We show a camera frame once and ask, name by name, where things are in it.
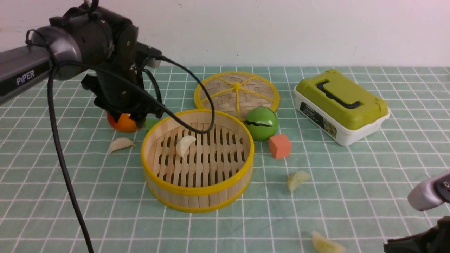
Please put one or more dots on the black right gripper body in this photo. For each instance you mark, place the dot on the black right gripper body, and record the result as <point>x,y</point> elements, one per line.
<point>434,240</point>

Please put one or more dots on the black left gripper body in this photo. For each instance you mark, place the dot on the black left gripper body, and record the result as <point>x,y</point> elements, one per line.
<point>114,84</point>

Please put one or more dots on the white dumpling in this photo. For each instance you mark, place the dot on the white dumpling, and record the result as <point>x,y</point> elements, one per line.
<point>120,143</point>
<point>183,145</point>

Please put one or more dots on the green dumpling bottom edge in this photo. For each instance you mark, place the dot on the green dumpling bottom edge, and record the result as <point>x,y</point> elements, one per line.
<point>324,245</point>

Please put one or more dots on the left robot arm silver black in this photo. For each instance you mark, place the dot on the left robot arm silver black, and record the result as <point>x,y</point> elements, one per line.
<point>88,37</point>

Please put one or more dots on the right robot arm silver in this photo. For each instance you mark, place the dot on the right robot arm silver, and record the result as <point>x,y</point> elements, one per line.
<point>427,195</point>

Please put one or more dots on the bamboo steamer tray yellow rim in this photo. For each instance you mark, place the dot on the bamboo steamer tray yellow rim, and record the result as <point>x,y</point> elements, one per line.
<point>215,172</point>

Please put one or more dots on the woven bamboo steamer lid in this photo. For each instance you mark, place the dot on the woven bamboo steamer lid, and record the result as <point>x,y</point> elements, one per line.
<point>237,93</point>

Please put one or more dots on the orange red toy pear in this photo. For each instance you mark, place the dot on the orange red toy pear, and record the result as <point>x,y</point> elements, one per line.
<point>125,124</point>

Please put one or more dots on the small green cube block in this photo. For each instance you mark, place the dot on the small green cube block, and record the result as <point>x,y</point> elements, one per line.
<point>150,123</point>

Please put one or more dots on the green checkered tablecloth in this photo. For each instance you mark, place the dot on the green checkered tablecloth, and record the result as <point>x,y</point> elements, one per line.
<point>356,195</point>

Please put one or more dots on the green toy ball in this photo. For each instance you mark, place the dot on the green toy ball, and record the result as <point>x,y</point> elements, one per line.
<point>262,123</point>

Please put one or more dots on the green lidded white box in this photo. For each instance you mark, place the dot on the green lidded white box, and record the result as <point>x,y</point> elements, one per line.
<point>343,109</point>

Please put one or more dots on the orange pink cube block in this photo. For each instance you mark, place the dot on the orange pink cube block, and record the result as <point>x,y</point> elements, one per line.
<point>279,146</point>

